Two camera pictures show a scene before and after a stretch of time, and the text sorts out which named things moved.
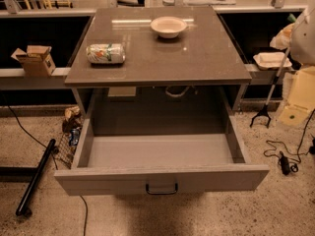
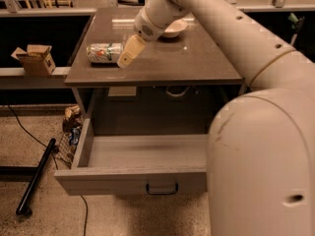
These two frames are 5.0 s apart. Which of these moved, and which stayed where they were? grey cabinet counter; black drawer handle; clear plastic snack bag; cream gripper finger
Moved: cream gripper finger
Stayed: grey cabinet counter; black drawer handle; clear plastic snack bag
